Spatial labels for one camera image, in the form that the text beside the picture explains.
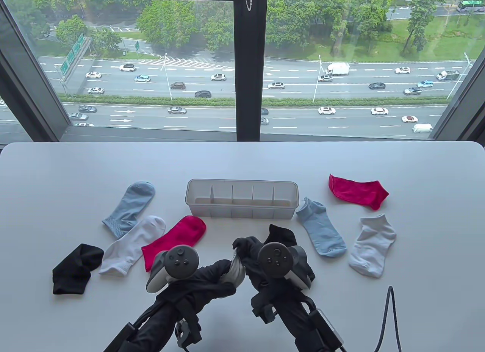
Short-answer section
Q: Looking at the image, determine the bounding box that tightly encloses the person's right hand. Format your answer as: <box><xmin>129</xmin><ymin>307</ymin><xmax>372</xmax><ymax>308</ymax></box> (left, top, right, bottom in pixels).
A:
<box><xmin>232</xmin><ymin>236</ymin><xmax>309</xmax><ymax>311</ymax></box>

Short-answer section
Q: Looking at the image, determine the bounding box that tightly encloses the person's left hand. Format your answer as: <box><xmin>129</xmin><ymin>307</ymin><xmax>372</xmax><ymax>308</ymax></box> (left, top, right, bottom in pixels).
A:
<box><xmin>159</xmin><ymin>259</ymin><xmax>238</xmax><ymax>304</ymax></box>

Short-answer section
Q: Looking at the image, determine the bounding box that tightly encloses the grey sock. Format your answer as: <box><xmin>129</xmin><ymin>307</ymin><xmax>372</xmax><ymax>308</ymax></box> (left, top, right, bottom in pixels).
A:
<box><xmin>220</xmin><ymin>252</ymin><xmax>247</xmax><ymax>288</ymax></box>

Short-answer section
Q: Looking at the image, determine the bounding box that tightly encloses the grey and white controller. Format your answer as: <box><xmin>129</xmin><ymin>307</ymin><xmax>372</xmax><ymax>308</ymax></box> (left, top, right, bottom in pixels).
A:
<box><xmin>258</xmin><ymin>242</ymin><xmax>314</xmax><ymax>291</ymax></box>
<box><xmin>146</xmin><ymin>245</ymin><xmax>200</xmax><ymax>293</ymax></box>

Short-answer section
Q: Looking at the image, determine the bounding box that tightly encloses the black sock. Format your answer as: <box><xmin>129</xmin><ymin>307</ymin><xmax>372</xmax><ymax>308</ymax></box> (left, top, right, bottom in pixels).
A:
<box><xmin>52</xmin><ymin>244</ymin><xmax>105</xmax><ymax>295</ymax></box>
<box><xmin>264</xmin><ymin>224</ymin><xmax>316</xmax><ymax>288</ymax></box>

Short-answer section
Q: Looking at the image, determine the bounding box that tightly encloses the long red sock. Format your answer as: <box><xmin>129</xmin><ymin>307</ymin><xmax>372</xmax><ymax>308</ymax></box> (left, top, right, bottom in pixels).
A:
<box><xmin>141</xmin><ymin>215</ymin><xmax>207</xmax><ymax>272</ymax></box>

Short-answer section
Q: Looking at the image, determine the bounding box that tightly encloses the short light blue sock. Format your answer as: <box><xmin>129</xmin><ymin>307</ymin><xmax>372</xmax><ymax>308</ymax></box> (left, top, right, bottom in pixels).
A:
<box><xmin>296</xmin><ymin>197</ymin><xmax>347</xmax><ymax>258</ymax></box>

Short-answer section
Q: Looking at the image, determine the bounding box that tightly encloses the long white sock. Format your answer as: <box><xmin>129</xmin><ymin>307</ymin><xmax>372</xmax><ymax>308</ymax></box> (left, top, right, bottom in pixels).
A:
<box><xmin>99</xmin><ymin>215</ymin><xmax>166</xmax><ymax>276</ymax></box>

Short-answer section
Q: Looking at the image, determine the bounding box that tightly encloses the long light blue sock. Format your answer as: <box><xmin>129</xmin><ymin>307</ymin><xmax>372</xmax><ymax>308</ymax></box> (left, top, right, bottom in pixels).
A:
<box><xmin>102</xmin><ymin>181</ymin><xmax>156</xmax><ymax>239</ymax></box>

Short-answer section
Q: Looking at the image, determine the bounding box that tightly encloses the short white sock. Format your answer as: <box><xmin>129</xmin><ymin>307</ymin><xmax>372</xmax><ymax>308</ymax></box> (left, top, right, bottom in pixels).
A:
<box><xmin>348</xmin><ymin>214</ymin><xmax>397</xmax><ymax>279</ymax></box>

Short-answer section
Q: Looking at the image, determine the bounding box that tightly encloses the short red sock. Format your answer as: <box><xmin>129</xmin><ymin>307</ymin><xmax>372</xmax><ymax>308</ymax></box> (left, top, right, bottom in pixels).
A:
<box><xmin>328</xmin><ymin>174</ymin><xmax>390</xmax><ymax>211</ymax></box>

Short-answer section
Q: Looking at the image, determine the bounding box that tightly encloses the person's left forearm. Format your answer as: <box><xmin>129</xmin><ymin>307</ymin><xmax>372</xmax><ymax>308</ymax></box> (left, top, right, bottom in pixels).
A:
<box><xmin>104</xmin><ymin>291</ymin><xmax>205</xmax><ymax>352</ymax></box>

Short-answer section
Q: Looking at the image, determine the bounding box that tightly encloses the translucent divided organizer box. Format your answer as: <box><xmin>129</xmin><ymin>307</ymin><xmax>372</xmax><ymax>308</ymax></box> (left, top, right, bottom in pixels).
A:
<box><xmin>185</xmin><ymin>179</ymin><xmax>299</xmax><ymax>220</ymax></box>

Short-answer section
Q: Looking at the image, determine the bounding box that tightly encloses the black labelled adapter box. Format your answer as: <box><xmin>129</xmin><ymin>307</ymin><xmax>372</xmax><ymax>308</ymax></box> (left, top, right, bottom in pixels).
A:
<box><xmin>309</xmin><ymin>308</ymin><xmax>345</xmax><ymax>352</ymax></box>

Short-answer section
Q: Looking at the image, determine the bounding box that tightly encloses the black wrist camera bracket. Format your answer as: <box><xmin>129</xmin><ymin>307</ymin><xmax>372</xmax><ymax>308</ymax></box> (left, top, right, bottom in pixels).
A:
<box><xmin>174</xmin><ymin>318</ymin><xmax>201</xmax><ymax>347</ymax></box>
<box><xmin>251</xmin><ymin>297</ymin><xmax>279</xmax><ymax>324</ymax></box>

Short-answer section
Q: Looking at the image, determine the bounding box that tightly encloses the thick black cable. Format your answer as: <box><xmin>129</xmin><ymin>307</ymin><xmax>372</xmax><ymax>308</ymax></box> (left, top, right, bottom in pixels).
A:
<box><xmin>373</xmin><ymin>286</ymin><xmax>402</xmax><ymax>352</ymax></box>

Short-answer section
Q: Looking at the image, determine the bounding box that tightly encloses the black window frame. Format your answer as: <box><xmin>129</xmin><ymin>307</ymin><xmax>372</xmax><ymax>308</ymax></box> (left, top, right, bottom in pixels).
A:
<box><xmin>0</xmin><ymin>0</ymin><xmax>485</xmax><ymax>144</ymax></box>

